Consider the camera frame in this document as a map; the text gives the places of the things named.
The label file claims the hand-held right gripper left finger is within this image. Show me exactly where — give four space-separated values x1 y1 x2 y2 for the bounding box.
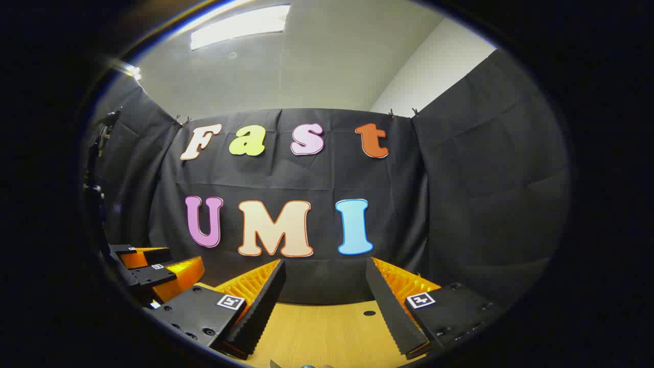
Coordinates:
145 258 287 360

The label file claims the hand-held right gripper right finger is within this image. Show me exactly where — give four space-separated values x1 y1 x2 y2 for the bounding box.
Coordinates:
365 257 505 357

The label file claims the black backdrop cloth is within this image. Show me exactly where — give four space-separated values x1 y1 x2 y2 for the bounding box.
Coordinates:
84 49 570 307

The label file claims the ceiling light panel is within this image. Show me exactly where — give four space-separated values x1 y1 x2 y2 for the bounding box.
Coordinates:
190 4 291 51

